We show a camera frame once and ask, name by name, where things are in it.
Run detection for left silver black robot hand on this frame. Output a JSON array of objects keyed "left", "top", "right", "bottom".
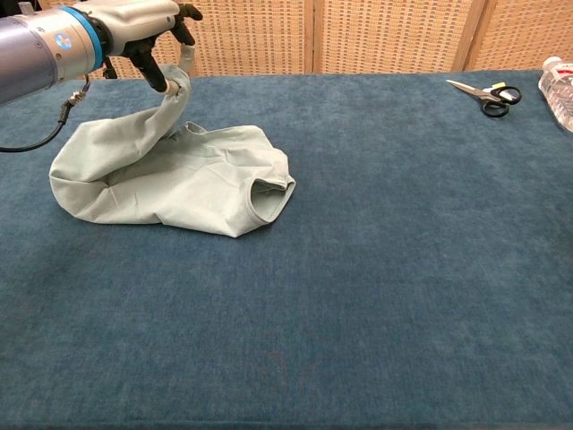
[{"left": 89, "top": 0, "right": 203, "bottom": 96}]

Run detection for light green t-shirt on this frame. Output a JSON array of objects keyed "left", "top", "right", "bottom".
[{"left": 47, "top": 64, "right": 296, "bottom": 239}]

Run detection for woven wooden folding screen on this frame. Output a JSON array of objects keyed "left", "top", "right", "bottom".
[{"left": 33, "top": 0, "right": 573, "bottom": 81}]

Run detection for blue carpet table cover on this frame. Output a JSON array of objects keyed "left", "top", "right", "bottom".
[{"left": 0, "top": 69, "right": 573, "bottom": 430}]

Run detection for clear plastic water bottle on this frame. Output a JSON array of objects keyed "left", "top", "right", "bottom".
[{"left": 538, "top": 56, "right": 573, "bottom": 133}]

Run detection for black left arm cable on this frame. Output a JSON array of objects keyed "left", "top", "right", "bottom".
[{"left": 0, "top": 73, "right": 93, "bottom": 153}]

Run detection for black handled scissors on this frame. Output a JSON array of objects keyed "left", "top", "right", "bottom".
[{"left": 446, "top": 79, "right": 524, "bottom": 119}]

